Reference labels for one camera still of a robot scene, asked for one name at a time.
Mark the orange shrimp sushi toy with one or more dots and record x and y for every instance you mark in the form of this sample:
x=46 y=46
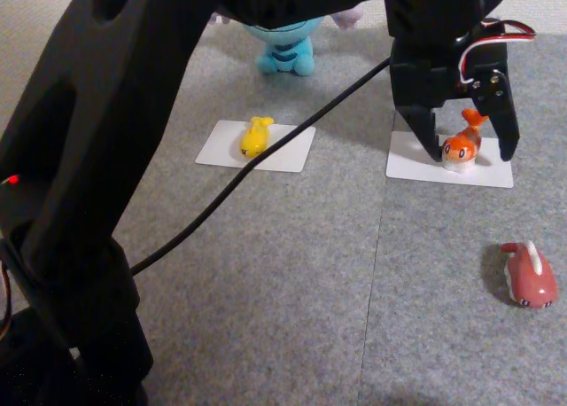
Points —
x=463 y=146

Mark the yellow egg sushi toy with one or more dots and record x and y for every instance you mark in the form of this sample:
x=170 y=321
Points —
x=254 y=140

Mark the blue Wooper plush toy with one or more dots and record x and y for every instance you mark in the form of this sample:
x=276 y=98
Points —
x=283 y=56

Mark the red tuna sushi toy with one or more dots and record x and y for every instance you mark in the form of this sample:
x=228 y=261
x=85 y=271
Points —
x=529 y=282

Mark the white rectangular card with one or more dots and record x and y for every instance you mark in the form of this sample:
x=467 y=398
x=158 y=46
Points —
x=212 y=153
x=487 y=175

